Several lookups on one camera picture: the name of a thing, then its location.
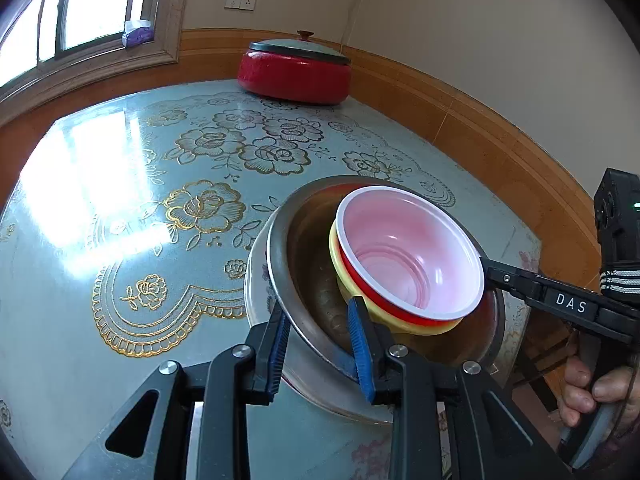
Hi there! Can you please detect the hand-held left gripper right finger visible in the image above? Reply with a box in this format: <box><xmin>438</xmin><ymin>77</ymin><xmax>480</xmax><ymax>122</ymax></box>
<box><xmin>347</xmin><ymin>296</ymin><xmax>571</xmax><ymax>480</ymax></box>

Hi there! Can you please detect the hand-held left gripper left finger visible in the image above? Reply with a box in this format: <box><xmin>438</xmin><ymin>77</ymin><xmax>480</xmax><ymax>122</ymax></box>
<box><xmin>65</xmin><ymin>302</ymin><xmax>293</xmax><ymax>480</ymax></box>

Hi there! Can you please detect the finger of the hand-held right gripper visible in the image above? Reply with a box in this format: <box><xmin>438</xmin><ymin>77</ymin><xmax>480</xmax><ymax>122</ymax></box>
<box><xmin>480</xmin><ymin>255</ymin><xmax>603</xmax><ymax>335</ymax></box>

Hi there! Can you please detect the yellow plastic bowl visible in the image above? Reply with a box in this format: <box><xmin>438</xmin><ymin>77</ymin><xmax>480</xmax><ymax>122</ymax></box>
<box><xmin>329</xmin><ymin>220</ymin><xmax>463</xmax><ymax>336</ymax></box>

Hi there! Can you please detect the white floral deep plate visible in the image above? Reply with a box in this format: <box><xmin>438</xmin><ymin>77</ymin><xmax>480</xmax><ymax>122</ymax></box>
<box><xmin>244</xmin><ymin>245</ymin><xmax>401</xmax><ymax>418</ymax></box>

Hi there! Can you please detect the stainless steel bowl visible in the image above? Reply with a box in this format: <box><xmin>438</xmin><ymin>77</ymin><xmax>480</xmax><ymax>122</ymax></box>
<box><xmin>265</xmin><ymin>175</ymin><xmax>507</xmax><ymax>408</ymax></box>

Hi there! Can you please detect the red plastic bowl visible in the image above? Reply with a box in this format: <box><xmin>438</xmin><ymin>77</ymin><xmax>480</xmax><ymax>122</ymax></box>
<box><xmin>335</xmin><ymin>186</ymin><xmax>485</xmax><ymax>322</ymax></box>

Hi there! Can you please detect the person's right hand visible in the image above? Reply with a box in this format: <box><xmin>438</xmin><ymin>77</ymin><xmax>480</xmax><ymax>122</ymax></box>
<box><xmin>560</xmin><ymin>357</ymin><xmax>640</xmax><ymax>428</ymax></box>

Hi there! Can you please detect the dark wooden stool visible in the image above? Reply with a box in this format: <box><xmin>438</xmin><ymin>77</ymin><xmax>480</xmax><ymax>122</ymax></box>
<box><xmin>515</xmin><ymin>310</ymin><xmax>576</xmax><ymax>411</ymax></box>

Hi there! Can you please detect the red electric cooking pot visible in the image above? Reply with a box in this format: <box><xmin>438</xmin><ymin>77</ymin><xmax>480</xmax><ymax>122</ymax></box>
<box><xmin>237</xmin><ymin>50</ymin><xmax>352</xmax><ymax>106</ymax></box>

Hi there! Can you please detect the grey pot lid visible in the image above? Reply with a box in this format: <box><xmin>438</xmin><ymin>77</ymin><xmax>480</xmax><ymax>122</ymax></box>
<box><xmin>249</xmin><ymin>30</ymin><xmax>352</xmax><ymax>66</ymax></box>

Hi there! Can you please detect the purple tissue pack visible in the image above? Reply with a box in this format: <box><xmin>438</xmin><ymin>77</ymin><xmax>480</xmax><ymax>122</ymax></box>
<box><xmin>122</xmin><ymin>19</ymin><xmax>152</xmax><ymax>48</ymax></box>

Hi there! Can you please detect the window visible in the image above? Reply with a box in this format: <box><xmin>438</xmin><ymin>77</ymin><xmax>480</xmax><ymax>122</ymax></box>
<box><xmin>0</xmin><ymin>0</ymin><xmax>193</xmax><ymax>111</ymax></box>

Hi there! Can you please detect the white power cable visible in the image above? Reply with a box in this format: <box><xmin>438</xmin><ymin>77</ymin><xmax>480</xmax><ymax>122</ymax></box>
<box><xmin>344</xmin><ymin>0</ymin><xmax>362</xmax><ymax>47</ymax></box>

